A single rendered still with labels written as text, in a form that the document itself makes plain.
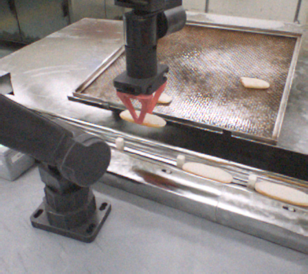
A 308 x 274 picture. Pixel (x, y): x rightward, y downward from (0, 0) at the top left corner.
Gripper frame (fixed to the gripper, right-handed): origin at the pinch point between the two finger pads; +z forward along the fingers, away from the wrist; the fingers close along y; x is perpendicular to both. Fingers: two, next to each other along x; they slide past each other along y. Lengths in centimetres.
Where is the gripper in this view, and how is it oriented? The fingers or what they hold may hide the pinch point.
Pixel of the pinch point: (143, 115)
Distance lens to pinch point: 62.6
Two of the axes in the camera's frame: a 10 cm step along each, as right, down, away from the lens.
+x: -8.9, -2.3, 3.9
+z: 0.2, 8.4, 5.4
